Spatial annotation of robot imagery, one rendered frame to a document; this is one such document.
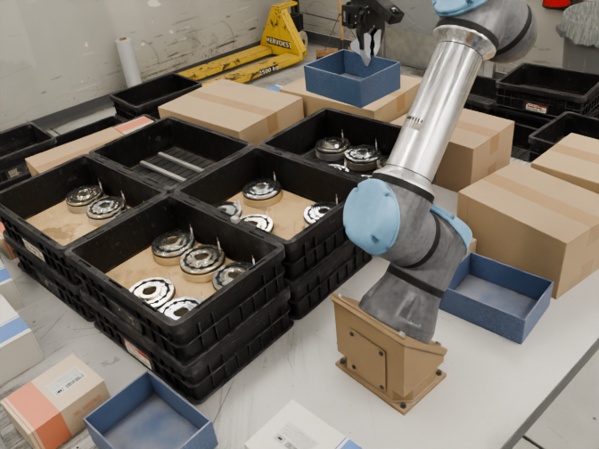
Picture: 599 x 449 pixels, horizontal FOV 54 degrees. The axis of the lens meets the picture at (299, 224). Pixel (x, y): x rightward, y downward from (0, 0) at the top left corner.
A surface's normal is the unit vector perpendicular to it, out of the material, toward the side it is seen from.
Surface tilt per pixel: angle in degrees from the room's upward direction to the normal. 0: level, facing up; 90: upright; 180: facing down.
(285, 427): 0
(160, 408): 0
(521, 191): 0
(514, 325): 90
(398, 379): 90
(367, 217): 54
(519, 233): 90
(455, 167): 90
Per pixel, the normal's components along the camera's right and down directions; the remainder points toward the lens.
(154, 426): -0.10, -0.82
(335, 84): -0.73, 0.44
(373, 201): -0.76, -0.21
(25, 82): 0.67, 0.36
